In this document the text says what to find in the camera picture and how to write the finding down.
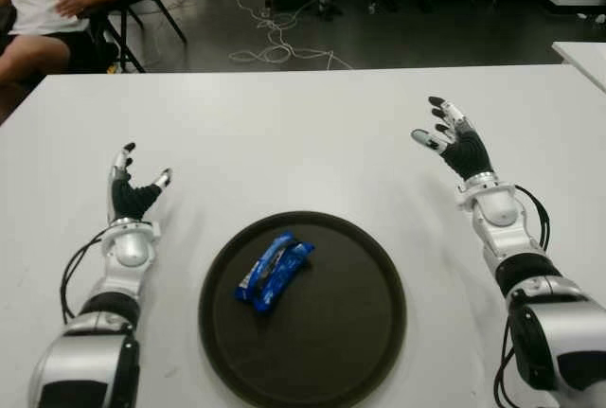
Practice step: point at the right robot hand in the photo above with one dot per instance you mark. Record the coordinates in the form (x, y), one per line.
(466, 147)

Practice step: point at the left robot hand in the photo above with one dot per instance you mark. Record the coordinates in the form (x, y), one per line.
(125, 200)

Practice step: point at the blue Oreo cookie packet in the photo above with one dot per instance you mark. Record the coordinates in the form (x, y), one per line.
(274, 273)

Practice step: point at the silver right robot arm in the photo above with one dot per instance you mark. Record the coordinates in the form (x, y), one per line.
(544, 294)

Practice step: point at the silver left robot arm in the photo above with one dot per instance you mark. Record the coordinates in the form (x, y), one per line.
(130, 252)

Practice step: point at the white neighbouring table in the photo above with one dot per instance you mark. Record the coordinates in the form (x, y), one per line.
(587, 60)

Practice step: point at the round dark brown tray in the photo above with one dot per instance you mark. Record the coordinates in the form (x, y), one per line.
(303, 308)

